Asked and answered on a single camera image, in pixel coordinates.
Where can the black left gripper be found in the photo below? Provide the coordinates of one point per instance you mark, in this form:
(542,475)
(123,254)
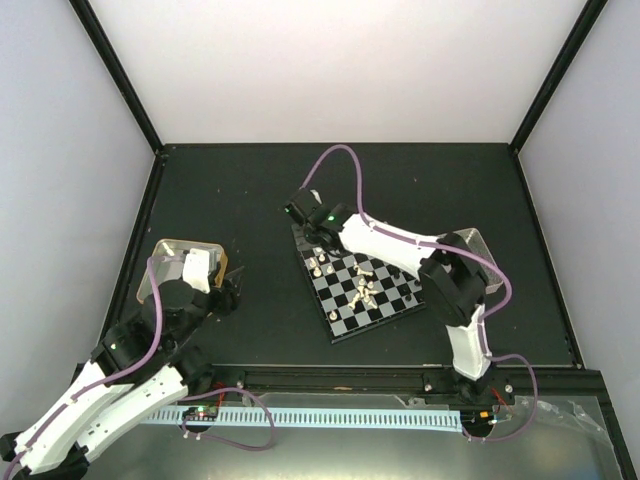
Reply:
(229,294)

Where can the gold rimmed metal tin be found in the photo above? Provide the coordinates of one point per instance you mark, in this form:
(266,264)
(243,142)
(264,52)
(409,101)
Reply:
(168,260)

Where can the black chess pieces group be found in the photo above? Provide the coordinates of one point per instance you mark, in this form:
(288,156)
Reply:
(404,287)

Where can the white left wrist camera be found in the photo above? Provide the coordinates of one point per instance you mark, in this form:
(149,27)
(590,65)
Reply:
(198,264)

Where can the pile of white chess pieces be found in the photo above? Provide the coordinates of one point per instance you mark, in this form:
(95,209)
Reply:
(365,290)

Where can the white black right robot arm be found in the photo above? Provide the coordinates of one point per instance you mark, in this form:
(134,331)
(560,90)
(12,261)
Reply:
(453,284)

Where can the left controller circuit board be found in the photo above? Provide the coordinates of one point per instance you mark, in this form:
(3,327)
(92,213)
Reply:
(201,413)

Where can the black grey chess board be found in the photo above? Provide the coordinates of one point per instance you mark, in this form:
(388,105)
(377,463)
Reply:
(337,285)

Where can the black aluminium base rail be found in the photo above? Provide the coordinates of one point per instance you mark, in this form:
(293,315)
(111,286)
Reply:
(442,382)

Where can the white slotted cable duct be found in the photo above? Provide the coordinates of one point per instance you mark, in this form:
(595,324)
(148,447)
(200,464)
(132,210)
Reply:
(319,418)

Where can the controller circuit board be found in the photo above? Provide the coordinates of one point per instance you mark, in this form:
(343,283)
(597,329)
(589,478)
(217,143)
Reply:
(483,418)
(201,413)

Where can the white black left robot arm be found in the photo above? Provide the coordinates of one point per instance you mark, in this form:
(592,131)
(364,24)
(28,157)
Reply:
(144,362)

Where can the right controller circuit board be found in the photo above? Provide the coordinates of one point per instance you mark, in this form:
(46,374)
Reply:
(483,418)

